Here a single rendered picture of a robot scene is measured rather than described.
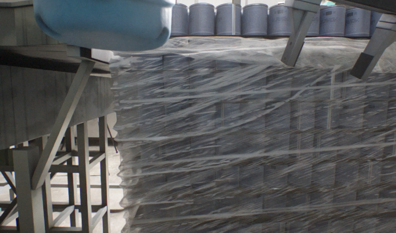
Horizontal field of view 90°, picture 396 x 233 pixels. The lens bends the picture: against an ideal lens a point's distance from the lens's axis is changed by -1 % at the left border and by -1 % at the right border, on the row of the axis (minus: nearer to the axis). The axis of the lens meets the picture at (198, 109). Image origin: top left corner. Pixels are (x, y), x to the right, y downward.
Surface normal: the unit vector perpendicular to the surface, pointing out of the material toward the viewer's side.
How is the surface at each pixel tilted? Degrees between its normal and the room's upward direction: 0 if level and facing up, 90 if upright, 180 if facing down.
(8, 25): 90
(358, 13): 91
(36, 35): 90
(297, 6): 113
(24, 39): 90
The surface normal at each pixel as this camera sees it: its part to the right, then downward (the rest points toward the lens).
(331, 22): -0.44, 0.11
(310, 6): 0.03, 0.49
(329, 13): -0.66, 0.09
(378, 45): -0.98, -0.14
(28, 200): 0.04, 0.11
